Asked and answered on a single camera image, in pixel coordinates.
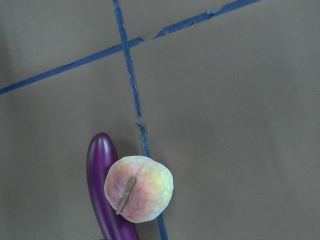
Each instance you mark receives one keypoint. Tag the purple eggplant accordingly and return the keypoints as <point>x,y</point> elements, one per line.
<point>101,155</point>

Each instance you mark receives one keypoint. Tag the cut pink peach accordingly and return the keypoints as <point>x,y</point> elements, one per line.
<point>138,188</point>

